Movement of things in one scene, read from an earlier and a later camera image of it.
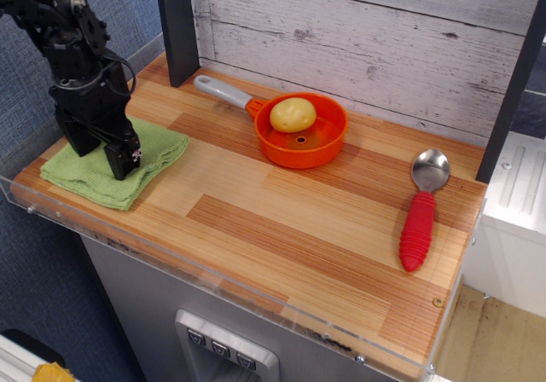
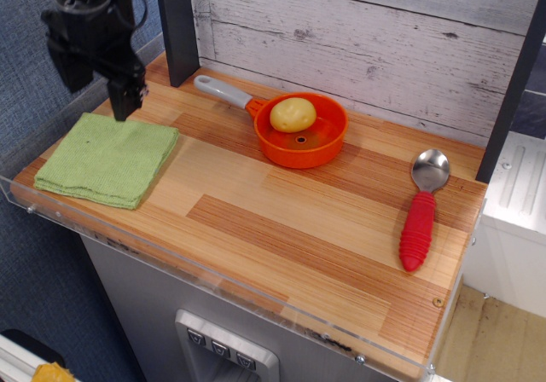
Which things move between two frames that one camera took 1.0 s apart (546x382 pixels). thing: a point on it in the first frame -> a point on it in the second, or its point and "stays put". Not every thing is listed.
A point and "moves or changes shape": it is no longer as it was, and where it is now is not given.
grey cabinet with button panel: [180, 328] stays put
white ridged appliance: [507, 258] stays put
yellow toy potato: [293, 115] stays put
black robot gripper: [89, 85] -> [101, 27]
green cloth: [89, 178] moves or changes shape
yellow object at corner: [52, 372] stays put
